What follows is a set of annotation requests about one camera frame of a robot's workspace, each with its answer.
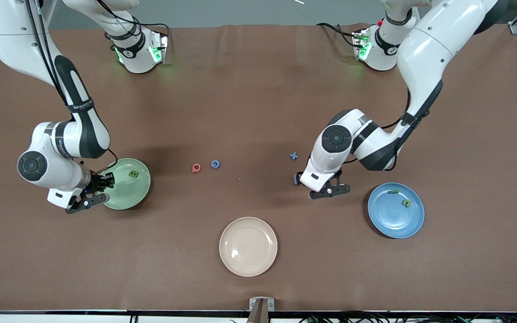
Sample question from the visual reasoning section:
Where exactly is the black right base cable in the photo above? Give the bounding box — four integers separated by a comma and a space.
97, 0, 171, 39

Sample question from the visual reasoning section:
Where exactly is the beige plate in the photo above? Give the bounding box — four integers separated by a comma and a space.
219, 217, 278, 277

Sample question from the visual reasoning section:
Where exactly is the brown table mat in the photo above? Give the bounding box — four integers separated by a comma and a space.
0, 23, 517, 312

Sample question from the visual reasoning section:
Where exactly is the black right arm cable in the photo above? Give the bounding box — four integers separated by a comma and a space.
25, 0, 120, 175

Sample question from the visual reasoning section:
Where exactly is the black base cable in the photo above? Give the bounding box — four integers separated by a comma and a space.
316, 22, 360, 48
97, 0, 171, 39

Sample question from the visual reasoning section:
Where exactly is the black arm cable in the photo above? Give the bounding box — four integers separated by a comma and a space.
344, 87, 429, 164
25, 0, 120, 175

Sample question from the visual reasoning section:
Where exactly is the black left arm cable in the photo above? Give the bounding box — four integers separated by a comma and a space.
344, 87, 429, 164

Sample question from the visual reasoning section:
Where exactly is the green plate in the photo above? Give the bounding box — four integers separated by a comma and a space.
101, 158, 151, 210

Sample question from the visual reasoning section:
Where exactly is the blue plate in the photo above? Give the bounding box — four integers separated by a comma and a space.
367, 182, 425, 239

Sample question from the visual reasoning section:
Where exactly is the black left base cable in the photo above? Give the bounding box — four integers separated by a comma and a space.
316, 22, 360, 48

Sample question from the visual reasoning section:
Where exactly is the black cable bundle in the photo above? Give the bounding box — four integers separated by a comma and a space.
299, 312, 517, 323

